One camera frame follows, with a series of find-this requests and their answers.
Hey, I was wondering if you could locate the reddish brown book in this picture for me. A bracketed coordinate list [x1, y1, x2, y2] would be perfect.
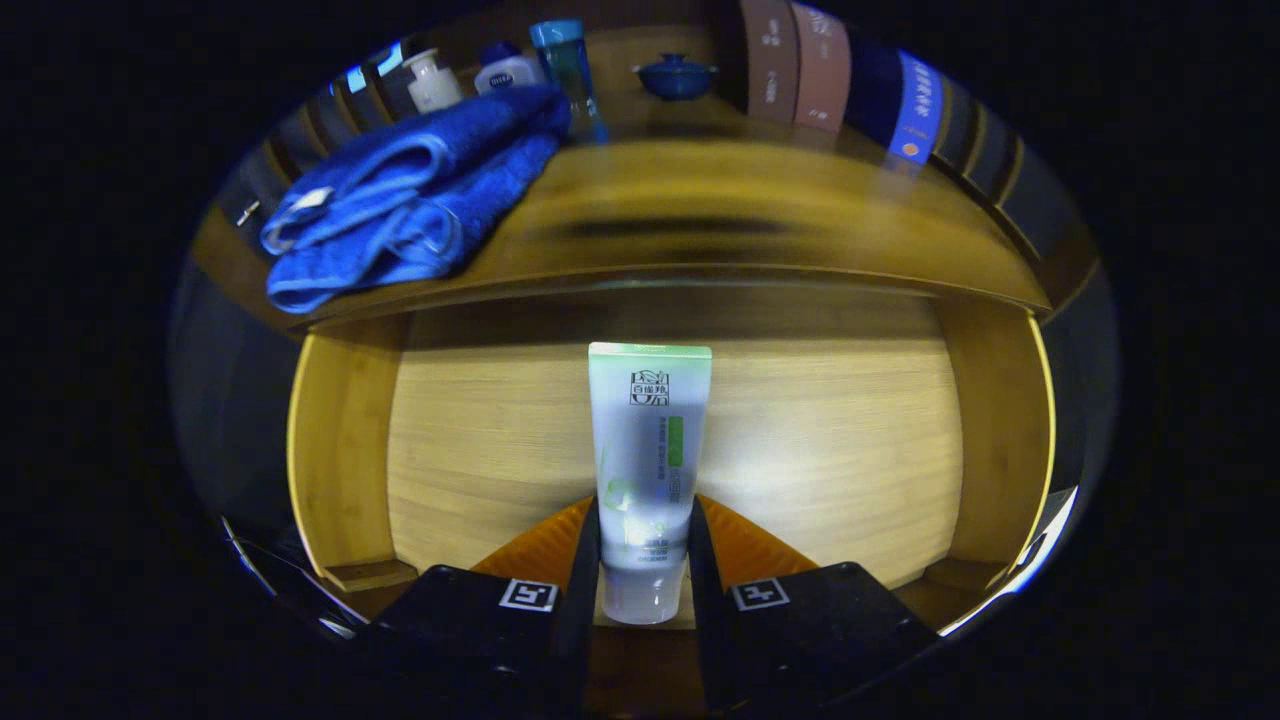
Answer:
[792, 2, 852, 134]

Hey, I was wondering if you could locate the wooden drawer with black knob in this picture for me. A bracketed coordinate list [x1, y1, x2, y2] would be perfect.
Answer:
[286, 283, 1059, 716]

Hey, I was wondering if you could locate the white bottle with blue cap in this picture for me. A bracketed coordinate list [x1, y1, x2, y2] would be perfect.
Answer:
[473, 41, 546, 96]

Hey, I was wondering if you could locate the wooden countertop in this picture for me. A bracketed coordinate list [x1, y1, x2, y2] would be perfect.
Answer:
[188, 25, 1053, 333]

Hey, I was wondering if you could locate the folded blue towel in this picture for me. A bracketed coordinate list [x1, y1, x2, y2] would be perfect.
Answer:
[260, 84, 573, 315]

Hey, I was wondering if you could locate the blue lidded teacup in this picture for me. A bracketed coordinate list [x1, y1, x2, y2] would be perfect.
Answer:
[633, 53, 719, 102]

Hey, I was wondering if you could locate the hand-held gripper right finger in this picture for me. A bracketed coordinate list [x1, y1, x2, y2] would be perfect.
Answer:
[686, 493, 941, 717]

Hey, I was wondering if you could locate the cream pump bottle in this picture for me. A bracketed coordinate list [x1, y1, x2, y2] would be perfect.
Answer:
[402, 48, 464, 114]

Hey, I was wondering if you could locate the clear teal bottle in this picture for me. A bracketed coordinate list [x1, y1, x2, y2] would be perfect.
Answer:
[529, 19, 609, 146]

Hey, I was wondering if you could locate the blue book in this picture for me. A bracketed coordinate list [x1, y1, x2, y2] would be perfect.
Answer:
[850, 35, 946, 166]

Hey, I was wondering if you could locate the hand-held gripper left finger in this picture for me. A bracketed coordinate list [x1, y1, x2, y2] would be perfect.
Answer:
[350, 493, 603, 719]

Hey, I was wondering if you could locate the dark brown book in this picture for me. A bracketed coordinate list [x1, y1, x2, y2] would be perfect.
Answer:
[740, 0, 799, 126]

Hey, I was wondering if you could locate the white squeeze tube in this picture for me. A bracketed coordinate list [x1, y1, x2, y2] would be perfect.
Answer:
[588, 342, 713, 626]

